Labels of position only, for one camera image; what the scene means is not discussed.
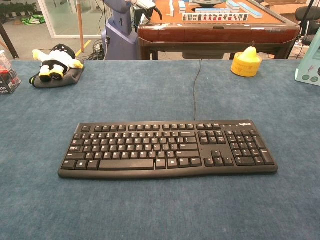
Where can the dark grey cloth pouch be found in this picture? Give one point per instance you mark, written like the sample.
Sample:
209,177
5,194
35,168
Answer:
67,78

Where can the black Logitech keyboard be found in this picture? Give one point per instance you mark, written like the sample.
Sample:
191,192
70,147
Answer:
172,150

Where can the blue tablecloth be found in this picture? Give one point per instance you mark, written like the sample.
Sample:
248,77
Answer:
160,195

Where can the penguin plush toy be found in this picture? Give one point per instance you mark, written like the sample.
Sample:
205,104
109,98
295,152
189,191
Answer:
58,61

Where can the yellow tape roll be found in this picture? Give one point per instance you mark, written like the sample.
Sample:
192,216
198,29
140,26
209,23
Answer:
245,67

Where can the clear box with red items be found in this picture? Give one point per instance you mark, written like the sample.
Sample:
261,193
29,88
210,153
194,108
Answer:
7,75

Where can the row of standing mahjong tiles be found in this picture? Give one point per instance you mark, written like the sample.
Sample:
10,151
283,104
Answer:
215,17

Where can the yellow pear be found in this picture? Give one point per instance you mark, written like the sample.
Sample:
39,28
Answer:
249,53

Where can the teal product box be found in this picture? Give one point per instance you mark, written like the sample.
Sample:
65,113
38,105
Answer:
310,67

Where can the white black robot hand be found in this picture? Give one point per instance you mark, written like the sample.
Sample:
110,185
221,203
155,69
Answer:
150,8

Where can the white plastic basket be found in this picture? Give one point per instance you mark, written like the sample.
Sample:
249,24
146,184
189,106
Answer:
298,51

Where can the black office chair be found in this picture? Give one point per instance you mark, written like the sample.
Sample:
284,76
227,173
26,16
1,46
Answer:
308,15

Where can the brown mahjong table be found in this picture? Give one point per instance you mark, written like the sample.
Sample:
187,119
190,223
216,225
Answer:
217,32

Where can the wooden pole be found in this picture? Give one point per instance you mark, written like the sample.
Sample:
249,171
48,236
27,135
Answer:
80,25

